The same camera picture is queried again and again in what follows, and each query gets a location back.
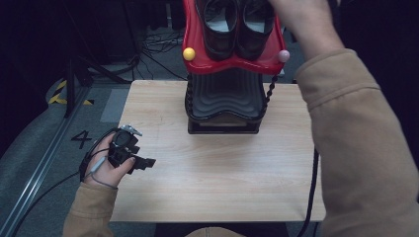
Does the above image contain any metal floor rail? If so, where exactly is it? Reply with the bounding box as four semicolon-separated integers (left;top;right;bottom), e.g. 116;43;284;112
0;84;91;237

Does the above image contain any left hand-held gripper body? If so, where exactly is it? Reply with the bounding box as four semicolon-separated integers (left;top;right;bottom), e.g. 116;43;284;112
107;123;144;170

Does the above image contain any person's left hand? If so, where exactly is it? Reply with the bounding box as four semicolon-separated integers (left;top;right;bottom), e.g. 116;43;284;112
80;131;137;190

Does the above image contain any black tripod stand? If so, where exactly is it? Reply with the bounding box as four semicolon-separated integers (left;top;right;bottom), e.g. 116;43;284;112
63;53;133;119

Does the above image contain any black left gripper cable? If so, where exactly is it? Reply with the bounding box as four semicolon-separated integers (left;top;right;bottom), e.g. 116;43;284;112
11;127;122;237

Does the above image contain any black leather shoe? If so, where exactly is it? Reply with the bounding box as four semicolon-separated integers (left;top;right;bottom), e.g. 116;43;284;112
234;0;277;62
194;0;240;62

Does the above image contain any grey cable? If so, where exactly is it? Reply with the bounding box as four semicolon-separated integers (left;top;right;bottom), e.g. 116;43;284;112
82;155;119;191

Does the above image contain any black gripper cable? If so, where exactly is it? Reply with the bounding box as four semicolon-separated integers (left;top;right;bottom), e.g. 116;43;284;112
295;148;321;237
11;127;122;237

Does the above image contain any bundle of floor cables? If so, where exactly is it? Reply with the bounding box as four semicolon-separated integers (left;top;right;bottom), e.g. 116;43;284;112
140;29;186;82

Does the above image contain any person's right hand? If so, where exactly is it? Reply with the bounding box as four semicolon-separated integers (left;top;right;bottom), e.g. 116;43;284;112
268;0;346;62

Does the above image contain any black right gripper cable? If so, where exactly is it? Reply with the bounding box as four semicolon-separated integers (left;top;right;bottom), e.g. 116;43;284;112
295;148;321;237

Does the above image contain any red and black shoe rack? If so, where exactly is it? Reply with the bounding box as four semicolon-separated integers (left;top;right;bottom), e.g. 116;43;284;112
182;0;292;135

